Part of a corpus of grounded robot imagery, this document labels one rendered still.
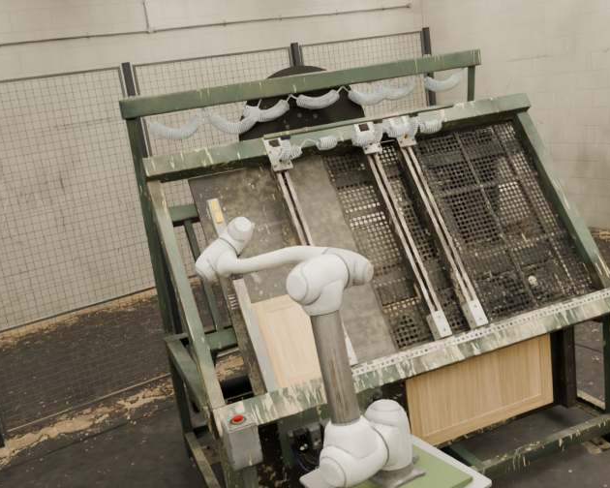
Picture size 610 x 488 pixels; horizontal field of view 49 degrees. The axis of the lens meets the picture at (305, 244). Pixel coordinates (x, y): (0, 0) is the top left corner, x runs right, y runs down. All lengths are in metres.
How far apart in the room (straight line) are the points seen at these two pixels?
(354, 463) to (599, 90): 6.45
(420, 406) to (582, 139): 5.34
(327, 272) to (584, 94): 6.39
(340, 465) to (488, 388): 1.67
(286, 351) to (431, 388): 0.88
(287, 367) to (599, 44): 5.94
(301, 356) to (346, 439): 0.87
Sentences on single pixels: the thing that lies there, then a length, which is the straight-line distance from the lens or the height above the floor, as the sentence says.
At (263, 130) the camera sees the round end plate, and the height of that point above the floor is 1.93.
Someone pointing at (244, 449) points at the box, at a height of 0.83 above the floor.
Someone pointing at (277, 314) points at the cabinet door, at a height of 1.16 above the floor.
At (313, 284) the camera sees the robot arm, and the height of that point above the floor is 1.56.
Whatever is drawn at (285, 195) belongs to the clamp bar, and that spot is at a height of 1.65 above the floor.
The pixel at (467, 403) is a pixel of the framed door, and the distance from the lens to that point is 3.71.
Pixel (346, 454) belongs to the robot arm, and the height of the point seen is 1.01.
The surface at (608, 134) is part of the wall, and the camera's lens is 8.15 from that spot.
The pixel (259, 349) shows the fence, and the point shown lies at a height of 1.06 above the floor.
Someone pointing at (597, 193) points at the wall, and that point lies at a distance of 8.35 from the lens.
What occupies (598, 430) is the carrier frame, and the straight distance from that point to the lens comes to 4.06.
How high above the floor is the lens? 2.20
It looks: 14 degrees down
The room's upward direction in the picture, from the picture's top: 8 degrees counter-clockwise
